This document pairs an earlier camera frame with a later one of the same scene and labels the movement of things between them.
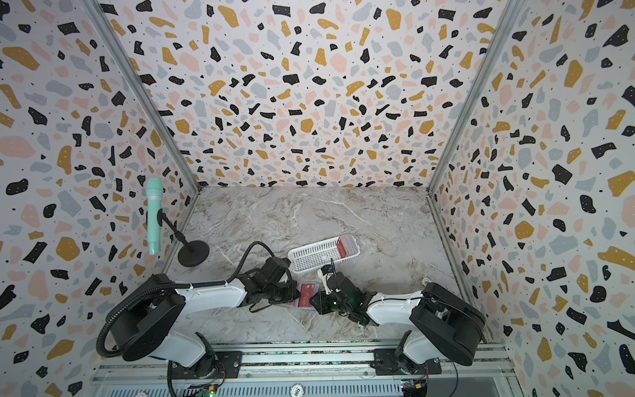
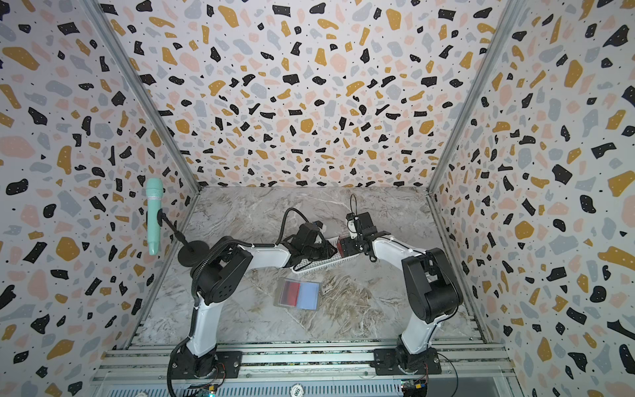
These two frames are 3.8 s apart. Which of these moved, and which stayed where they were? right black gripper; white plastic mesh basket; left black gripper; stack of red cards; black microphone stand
Moved: left black gripper; right black gripper
Stayed: white plastic mesh basket; black microphone stand; stack of red cards
